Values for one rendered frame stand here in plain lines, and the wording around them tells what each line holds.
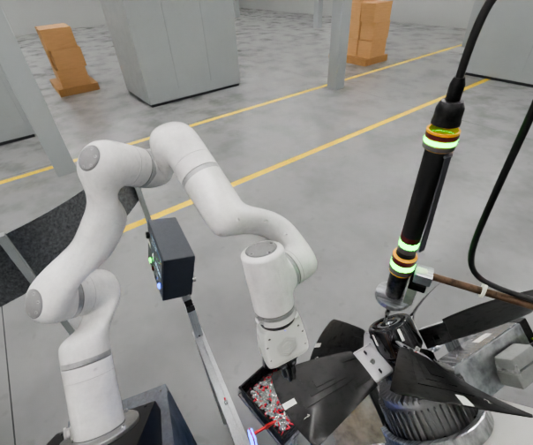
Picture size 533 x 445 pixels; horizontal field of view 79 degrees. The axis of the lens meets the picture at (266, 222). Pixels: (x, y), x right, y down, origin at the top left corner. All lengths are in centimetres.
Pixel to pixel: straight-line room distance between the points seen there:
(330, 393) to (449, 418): 28
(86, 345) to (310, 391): 57
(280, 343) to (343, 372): 26
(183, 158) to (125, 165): 15
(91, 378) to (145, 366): 145
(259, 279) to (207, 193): 20
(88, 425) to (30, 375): 178
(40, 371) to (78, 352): 178
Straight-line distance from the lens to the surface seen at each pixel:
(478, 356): 112
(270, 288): 61
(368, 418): 106
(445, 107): 50
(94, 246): 90
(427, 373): 75
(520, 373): 113
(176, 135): 73
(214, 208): 64
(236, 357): 230
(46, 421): 254
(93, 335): 99
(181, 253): 115
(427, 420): 97
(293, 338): 71
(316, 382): 90
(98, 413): 101
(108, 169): 78
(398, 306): 71
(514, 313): 106
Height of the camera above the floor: 200
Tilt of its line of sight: 39 degrees down
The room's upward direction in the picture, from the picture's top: 4 degrees counter-clockwise
